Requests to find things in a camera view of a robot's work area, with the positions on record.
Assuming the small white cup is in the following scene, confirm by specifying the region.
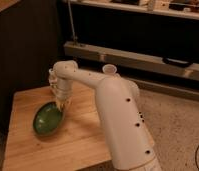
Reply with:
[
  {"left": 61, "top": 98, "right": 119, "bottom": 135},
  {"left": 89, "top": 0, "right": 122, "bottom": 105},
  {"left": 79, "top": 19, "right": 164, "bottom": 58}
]
[{"left": 102, "top": 64, "right": 117, "bottom": 75}]

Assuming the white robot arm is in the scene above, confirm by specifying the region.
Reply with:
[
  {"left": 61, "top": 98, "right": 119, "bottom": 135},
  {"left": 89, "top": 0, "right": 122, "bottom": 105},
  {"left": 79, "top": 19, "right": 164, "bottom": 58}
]
[{"left": 49, "top": 60, "right": 162, "bottom": 171}]

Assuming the vertical metal pole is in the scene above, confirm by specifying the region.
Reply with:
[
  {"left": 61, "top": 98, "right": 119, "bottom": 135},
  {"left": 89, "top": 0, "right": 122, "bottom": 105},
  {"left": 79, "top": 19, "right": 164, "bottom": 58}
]
[{"left": 67, "top": 0, "right": 78, "bottom": 45}]

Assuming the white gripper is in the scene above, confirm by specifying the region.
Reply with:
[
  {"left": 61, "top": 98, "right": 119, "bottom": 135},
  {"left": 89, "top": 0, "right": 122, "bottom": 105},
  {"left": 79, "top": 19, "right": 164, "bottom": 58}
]
[{"left": 48, "top": 69, "right": 72, "bottom": 112}]

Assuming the black case handle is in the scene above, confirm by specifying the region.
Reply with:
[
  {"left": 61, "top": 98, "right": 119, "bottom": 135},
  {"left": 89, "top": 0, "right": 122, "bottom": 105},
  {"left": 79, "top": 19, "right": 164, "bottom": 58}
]
[{"left": 162, "top": 58, "right": 193, "bottom": 68}]

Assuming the black rectangular box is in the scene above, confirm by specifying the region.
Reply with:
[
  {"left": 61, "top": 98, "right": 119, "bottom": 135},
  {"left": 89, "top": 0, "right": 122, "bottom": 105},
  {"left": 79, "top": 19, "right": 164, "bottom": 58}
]
[{"left": 138, "top": 112, "right": 145, "bottom": 123}]

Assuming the green ceramic bowl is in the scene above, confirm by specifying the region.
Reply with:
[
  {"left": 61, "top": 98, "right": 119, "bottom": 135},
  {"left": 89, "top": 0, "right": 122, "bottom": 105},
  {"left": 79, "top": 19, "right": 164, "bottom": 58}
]
[{"left": 33, "top": 102, "right": 63, "bottom": 136}]

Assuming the cluttered white shelf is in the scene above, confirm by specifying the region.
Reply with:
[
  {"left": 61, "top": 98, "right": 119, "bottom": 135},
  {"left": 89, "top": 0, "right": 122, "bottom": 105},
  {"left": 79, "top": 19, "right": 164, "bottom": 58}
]
[{"left": 62, "top": 0, "right": 199, "bottom": 20}]

